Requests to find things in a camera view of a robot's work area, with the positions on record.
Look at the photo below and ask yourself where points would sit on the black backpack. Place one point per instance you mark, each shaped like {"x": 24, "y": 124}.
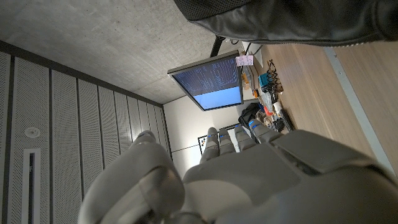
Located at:
{"x": 295, "y": 18}

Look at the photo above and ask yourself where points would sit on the round white ceiling sensor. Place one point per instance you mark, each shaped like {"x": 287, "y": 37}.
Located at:
{"x": 32, "y": 132}

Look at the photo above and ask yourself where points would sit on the small teal box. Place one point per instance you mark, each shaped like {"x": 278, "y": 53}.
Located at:
{"x": 264, "y": 80}

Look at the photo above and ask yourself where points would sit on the pink sticky note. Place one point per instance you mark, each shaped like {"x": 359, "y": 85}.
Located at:
{"x": 244, "y": 60}

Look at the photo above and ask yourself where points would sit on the computer monitor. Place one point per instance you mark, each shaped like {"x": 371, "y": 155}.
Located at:
{"x": 211, "y": 84}

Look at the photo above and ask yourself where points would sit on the clear plastic bag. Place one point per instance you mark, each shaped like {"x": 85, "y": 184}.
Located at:
{"x": 266, "y": 101}

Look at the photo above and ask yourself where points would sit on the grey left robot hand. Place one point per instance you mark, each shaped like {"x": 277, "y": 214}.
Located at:
{"x": 264, "y": 180}

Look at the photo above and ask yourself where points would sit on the long ceiling slot light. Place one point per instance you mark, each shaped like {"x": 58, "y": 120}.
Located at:
{"x": 31, "y": 186}

